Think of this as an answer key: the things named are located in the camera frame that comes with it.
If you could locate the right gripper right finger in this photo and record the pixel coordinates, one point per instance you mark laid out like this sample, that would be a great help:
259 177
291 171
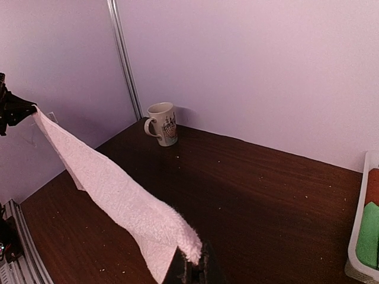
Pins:
209 270

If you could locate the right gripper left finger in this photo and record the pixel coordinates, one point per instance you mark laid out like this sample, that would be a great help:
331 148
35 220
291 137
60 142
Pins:
180 270

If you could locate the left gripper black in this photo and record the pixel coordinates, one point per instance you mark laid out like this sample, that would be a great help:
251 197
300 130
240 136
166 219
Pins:
20 108

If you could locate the pink towel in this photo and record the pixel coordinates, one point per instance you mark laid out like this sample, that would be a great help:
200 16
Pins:
156 227

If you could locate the white plastic basket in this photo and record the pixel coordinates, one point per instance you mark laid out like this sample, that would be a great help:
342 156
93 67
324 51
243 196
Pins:
354 268

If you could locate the beige ceramic mug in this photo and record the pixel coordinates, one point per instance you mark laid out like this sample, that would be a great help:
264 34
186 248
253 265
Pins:
161 123

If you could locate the green rolled towel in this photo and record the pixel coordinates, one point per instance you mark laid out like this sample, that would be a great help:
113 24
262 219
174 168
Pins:
367 244

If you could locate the aluminium front rail frame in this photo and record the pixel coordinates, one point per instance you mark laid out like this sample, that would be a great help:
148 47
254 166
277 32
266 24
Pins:
20 260

